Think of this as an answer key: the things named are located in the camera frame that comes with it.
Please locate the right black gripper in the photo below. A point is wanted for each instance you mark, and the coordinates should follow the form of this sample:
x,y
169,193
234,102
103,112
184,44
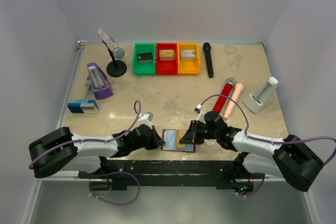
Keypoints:
x,y
191,136

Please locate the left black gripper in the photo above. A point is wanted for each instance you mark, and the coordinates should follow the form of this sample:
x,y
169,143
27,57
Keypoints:
x,y
156,141

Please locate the red leather card holder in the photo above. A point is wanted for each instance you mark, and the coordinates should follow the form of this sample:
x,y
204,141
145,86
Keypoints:
x,y
172,141

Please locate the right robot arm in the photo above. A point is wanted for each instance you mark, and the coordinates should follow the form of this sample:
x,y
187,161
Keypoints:
x,y
297,164

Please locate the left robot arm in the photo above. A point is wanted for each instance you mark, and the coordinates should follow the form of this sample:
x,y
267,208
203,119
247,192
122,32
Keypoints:
x,y
63,150

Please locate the silver card in yellow bin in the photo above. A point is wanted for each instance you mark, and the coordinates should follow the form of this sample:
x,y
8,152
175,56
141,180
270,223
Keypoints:
x,y
188,55

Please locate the tan card in red bin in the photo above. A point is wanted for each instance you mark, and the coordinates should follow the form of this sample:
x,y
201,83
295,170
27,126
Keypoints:
x,y
166,54

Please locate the black card in green bin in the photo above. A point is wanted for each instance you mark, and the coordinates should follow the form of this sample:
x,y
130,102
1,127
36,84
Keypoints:
x,y
145,58

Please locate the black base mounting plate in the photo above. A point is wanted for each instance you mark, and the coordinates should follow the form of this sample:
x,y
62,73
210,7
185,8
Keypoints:
x,y
218,174

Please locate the red microphone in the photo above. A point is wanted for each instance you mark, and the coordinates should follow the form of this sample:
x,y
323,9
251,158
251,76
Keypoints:
x,y
230,83

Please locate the pink microphone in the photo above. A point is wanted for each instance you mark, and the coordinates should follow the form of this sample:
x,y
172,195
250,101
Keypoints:
x,y
237,91

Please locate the yellow plastic bin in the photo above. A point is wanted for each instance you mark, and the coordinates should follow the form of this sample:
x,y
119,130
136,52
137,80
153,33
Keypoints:
x,y
189,66

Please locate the red plastic bin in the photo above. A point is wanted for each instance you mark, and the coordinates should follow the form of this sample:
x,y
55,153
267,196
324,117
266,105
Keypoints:
x,y
166,67

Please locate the green plastic bin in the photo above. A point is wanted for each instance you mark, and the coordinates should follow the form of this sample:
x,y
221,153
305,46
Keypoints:
x,y
145,69

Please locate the white metronome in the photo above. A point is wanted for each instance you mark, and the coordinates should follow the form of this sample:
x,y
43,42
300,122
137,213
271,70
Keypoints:
x,y
260,98

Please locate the blue grey block toy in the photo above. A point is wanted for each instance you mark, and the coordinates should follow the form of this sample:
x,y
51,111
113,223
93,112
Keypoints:
x,y
84,105

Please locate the black microphone stand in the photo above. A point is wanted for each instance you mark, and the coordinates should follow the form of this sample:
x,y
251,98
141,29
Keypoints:
x,y
116,67

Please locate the black microphone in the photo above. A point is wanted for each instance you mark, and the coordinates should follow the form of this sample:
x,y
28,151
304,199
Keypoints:
x,y
208,58

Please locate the glitter silver microphone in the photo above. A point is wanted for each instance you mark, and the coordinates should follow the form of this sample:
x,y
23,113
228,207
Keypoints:
x,y
110,43

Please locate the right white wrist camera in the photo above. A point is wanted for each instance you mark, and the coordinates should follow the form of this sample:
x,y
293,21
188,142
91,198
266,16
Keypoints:
x,y
200,113

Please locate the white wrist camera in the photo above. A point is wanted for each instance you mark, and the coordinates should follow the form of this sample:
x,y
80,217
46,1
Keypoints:
x,y
200,113
146,119

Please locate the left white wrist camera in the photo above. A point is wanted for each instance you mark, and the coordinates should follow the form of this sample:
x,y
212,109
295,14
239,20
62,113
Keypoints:
x,y
146,119

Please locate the aluminium frame rail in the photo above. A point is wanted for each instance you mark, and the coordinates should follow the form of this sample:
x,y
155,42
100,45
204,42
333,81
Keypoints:
x,y
36,184

